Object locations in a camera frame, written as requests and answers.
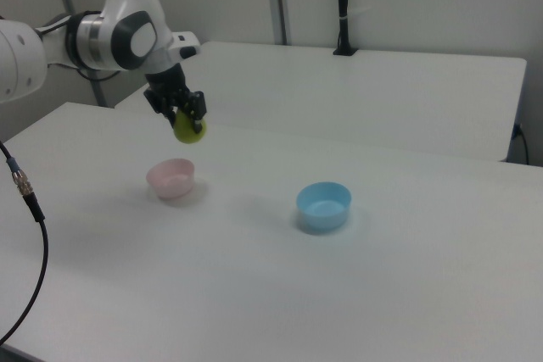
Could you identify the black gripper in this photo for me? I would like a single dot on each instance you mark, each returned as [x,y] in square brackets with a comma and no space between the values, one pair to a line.
[167,86]

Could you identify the yellow-green ball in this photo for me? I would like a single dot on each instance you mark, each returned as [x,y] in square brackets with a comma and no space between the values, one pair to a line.
[188,129]

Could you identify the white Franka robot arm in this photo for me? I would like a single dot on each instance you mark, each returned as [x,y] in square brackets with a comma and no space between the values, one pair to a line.
[123,25]

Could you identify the pink plastic bowl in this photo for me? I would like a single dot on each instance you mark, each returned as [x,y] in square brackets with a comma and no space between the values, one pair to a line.
[171,178]

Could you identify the blue plastic bowl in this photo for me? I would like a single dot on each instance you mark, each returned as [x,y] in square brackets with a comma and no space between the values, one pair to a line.
[323,208]

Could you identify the black camera stand pole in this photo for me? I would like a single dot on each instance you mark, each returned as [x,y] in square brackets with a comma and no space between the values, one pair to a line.
[343,6]

